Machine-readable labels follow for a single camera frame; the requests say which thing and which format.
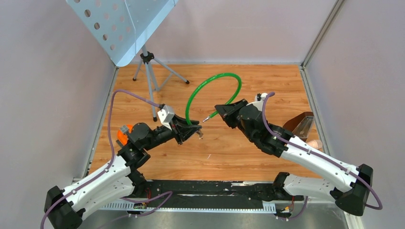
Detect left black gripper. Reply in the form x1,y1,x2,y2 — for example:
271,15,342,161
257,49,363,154
143,114,202,151

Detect green cable lock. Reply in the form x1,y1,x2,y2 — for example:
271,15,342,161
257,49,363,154
185,72,243,126

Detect small silver keys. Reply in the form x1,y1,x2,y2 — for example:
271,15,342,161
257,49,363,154
196,130,203,139

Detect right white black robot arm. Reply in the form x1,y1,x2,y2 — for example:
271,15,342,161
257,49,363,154
215,99,373,216

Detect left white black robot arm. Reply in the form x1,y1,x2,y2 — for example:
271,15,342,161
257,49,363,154
44,115,202,229

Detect orange grey brick toy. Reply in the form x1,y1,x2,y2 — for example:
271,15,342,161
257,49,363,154
116,125,133,147

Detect pink cylinder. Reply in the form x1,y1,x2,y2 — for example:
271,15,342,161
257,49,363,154
307,140,323,150

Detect light blue music stand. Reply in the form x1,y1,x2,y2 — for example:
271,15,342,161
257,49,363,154
65,0,191,122

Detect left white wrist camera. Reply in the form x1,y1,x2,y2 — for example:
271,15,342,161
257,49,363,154
157,104,175,129

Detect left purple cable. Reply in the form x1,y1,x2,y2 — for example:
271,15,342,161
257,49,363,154
40,89,163,229

